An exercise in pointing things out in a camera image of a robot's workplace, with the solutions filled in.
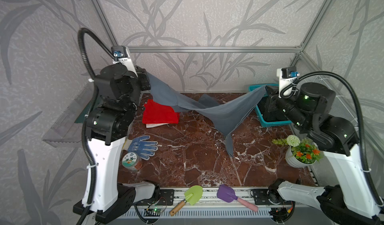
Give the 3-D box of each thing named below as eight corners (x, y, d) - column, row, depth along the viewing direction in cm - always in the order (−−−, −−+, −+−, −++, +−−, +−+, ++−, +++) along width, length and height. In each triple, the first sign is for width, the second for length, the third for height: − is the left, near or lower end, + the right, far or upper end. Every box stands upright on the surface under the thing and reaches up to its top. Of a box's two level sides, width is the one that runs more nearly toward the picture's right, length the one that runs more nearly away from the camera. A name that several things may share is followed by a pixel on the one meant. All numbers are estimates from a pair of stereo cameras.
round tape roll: (125, 171, 84) (119, 166, 77) (130, 157, 89) (124, 152, 82) (140, 171, 84) (135, 166, 77) (144, 157, 89) (139, 152, 82)
